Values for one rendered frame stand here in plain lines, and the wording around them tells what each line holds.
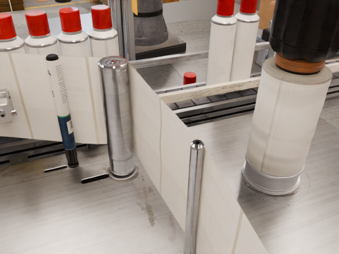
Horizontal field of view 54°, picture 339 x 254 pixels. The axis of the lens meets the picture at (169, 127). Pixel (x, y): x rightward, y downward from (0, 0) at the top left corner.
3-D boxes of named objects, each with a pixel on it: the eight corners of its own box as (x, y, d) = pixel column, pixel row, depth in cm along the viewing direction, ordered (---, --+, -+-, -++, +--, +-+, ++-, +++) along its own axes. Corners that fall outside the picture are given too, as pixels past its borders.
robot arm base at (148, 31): (137, 49, 102) (135, 17, 96) (114, 35, 112) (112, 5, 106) (177, 39, 109) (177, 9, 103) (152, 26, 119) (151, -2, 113)
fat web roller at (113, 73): (111, 185, 50) (98, 70, 39) (105, 166, 53) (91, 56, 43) (140, 177, 51) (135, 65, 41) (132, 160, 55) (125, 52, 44)
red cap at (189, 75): (198, 85, 88) (199, 74, 86) (189, 89, 86) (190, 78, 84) (188, 81, 90) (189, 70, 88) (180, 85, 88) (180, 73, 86)
